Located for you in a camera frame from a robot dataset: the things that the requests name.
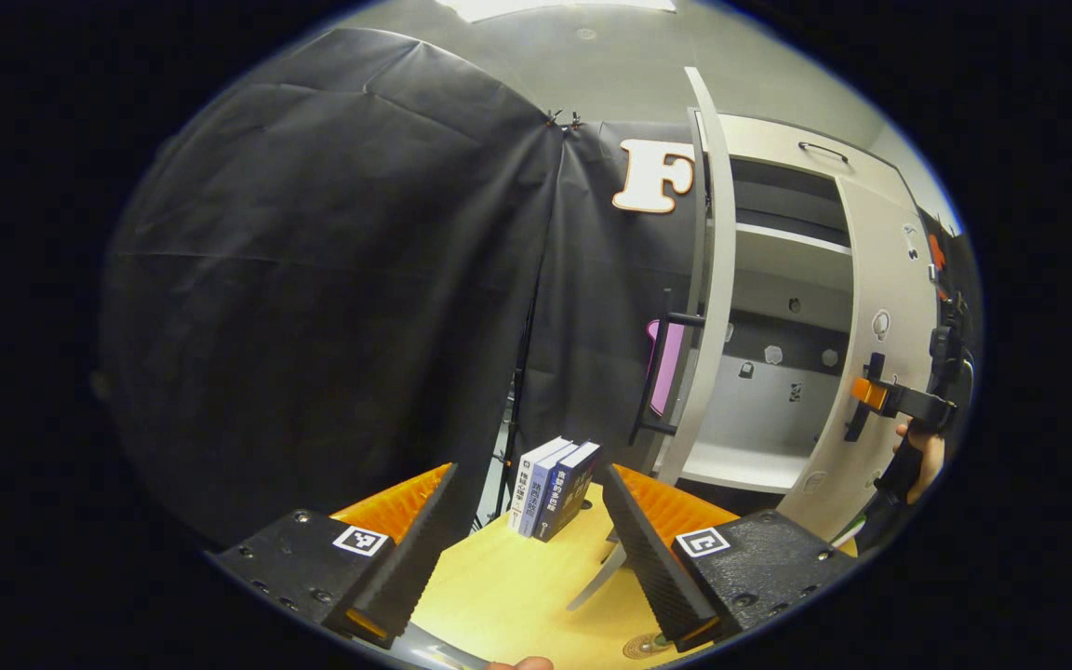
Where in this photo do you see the white cabinet shelf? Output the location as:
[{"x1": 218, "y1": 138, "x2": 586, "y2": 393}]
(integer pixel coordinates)
[{"x1": 736, "y1": 223, "x2": 854, "y2": 295}]

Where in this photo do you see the blue spine book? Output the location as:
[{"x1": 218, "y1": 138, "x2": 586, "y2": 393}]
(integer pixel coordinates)
[{"x1": 522, "y1": 441, "x2": 585, "y2": 540}]

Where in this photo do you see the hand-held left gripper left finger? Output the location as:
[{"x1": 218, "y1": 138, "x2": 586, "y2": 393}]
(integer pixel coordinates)
[{"x1": 206, "y1": 462, "x2": 459, "y2": 650}]

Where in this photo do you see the white cabinet drawer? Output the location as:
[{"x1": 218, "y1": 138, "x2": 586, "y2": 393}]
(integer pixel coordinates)
[{"x1": 699, "y1": 112, "x2": 918, "y2": 217}]

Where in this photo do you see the black backdrop stand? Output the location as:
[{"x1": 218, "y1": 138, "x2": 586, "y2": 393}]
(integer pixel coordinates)
[{"x1": 489, "y1": 270, "x2": 542, "y2": 531}]

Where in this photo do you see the white cabinet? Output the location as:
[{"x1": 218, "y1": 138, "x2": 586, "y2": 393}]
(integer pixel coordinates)
[{"x1": 685, "y1": 112, "x2": 920, "y2": 494}]

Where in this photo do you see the black door handle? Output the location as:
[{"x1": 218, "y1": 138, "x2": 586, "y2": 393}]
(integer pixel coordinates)
[
  {"x1": 841, "y1": 352, "x2": 889, "y2": 444},
  {"x1": 629, "y1": 288, "x2": 707, "y2": 446}
]

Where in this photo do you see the round wooden coaster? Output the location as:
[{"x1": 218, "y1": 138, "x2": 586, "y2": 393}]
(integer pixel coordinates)
[{"x1": 623, "y1": 631, "x2": 678, "y2": 662}]

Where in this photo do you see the dark navy book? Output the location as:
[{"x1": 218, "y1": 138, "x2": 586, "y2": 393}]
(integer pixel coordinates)
[{"x1": 536, "y1": 441, "x2": 603, "y2": 543}]

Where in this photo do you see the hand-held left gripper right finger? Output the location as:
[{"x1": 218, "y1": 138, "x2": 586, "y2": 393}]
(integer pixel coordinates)
[{"x1": 599, "y1": 463, "x2": 858, "y2": 654}]

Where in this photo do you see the white cabinet door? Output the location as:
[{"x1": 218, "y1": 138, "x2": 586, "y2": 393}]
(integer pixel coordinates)
[
  {"x1": 566, "y1": 67, "x2": 739, "y2": 612},
  {"x1": 776, "y1": 175, "x2": 945, "y2": 543}
]

